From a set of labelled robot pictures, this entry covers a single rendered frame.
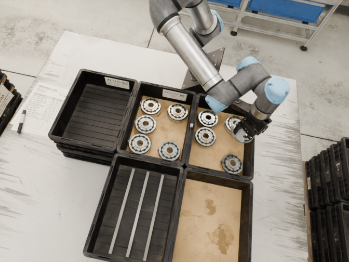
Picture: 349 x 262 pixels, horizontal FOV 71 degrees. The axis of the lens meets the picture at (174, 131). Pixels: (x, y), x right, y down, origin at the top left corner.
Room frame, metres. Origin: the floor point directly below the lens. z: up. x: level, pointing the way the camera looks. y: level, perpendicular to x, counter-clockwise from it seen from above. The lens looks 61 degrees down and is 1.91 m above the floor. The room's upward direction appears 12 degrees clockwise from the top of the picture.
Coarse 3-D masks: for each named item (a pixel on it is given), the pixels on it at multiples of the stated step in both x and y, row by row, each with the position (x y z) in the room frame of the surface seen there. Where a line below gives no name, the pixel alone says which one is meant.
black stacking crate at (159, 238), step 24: (120, 168) 0.34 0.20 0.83; (144, 168) 0.36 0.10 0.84; (168, 168) 0.36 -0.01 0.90; (120, 192) 0.24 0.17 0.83; (168, 192) 0.28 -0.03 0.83; (144, 216) 0.16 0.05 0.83; (168, 216) 0.18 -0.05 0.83; (96, 240) 0.04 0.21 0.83; (120, 240) 0.06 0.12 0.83; (144, 240) 0.07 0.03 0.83
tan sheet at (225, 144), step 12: (216, 132) 0.63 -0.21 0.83; (192, 144) 0.54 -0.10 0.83; (216, 144) 0.56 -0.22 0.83; (228, 144) 0.58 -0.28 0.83; (240, 144) 0.59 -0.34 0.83; (192, 156) 0.47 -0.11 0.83; (204, 156) 0.48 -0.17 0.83; (216, 156) 0.50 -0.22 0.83; (240, 156) 0.52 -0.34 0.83; (216, 168) 0.44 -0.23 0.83
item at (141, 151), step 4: (136, 136) 0.50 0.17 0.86; (140, 136) 0.51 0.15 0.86; (144, 136) 0.51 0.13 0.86; (132, 140) 0.48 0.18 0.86; (144, 140) 0.49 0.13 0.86; (148, 140) 0.49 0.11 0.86; (132, 144) 0.46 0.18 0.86; (148, 144) 0.48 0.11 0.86; (132, 148) 0.44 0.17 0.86; (136, 148) 0.44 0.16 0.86; (140, 148) 0.44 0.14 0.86; (144, 148) 0.45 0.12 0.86; (148, 148) 0.45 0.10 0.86; (136, 152) 0.42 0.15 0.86; (140, 152) 0.42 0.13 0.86; (144, 152) 0.43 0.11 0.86
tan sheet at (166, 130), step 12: (144, 96) 0.76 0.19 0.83; (156, 120) 0.63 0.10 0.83; (168, 120) 0.64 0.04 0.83; (132, 132) 0.53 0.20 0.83; (156, 132) 0.56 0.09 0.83; (168, 132) 0.57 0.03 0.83; (180, 132) 0.59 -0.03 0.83; (156, 144) 0.50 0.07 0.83; (180, 144) 0.52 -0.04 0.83; (156, 156) 0.43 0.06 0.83; (180, 156) 0.46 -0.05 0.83
